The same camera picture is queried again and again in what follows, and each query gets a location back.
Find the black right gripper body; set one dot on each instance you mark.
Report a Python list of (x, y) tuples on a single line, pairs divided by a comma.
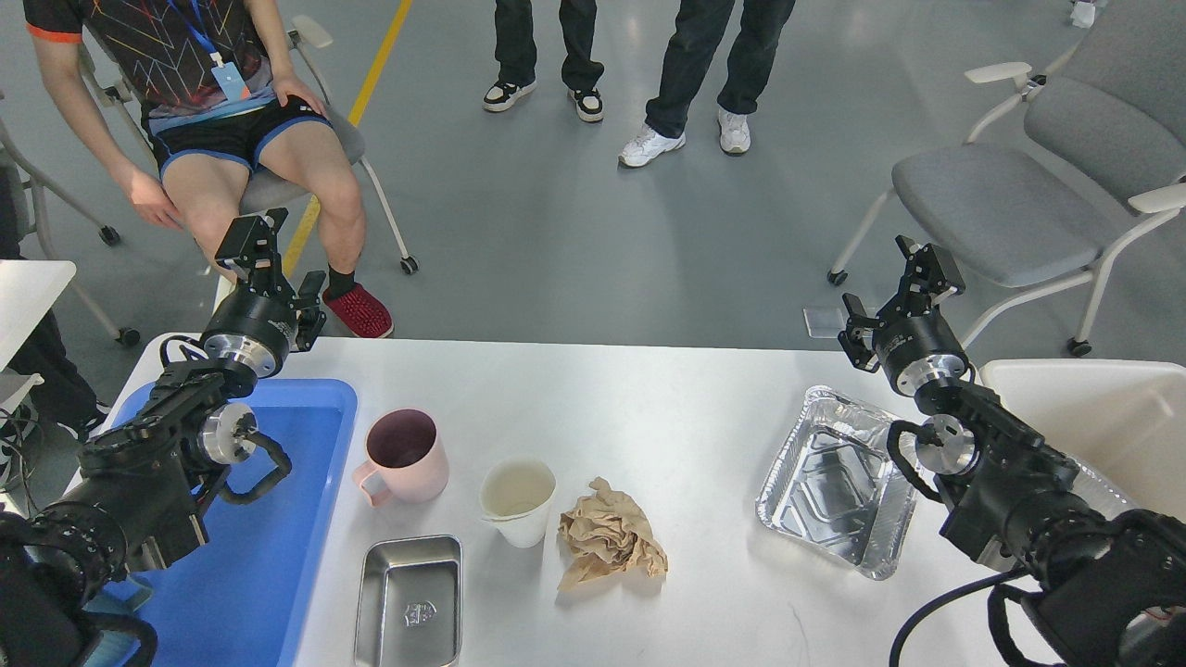
[(914, 347)]

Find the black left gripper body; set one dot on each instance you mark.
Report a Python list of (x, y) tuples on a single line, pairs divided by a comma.
[(263, 321)]

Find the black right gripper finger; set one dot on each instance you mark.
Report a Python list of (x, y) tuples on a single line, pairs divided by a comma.
[(933, 276), (908, 247)]

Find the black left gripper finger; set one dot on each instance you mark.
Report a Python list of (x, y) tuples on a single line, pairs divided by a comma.
[(248, 246), (275, 221)]

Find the pink ribbed mug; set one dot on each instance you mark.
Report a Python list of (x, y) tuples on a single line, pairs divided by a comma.
[(404, 460)]

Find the stainless steel rectangular tray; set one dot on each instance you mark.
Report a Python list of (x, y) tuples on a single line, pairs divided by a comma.
[(410, 603)]

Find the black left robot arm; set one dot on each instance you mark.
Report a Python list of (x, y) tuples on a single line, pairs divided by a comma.
[(147, 485)]

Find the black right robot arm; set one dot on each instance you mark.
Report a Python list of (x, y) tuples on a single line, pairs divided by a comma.
[(1101, 592)]

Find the clear floor plate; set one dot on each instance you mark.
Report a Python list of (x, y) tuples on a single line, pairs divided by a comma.
[(824, 323)]

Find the seated person in shorts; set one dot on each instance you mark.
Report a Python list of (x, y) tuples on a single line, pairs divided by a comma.
[(221, 100)]

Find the grey office chair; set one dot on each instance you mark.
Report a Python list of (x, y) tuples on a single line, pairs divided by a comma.
[(1112, 108)]

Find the aluminium foil tray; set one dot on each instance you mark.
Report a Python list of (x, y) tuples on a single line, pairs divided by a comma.
[(833, 486)]

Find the white side table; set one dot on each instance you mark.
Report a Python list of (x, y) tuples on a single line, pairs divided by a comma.
[(29, 288)]

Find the white plastic bin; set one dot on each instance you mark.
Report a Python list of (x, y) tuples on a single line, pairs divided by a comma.
[(1126, 418)]

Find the blue plastic tray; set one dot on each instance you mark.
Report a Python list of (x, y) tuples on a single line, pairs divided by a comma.
[(241, 599)]

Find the standing person white sneakers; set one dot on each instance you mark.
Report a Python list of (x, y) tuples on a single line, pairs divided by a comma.
[(699, 29)]

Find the white paper cup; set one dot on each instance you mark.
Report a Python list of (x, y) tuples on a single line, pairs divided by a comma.
[(515, 499)]

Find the crumpled brown paper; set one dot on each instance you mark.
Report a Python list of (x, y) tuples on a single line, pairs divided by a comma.
[(607, 532)]

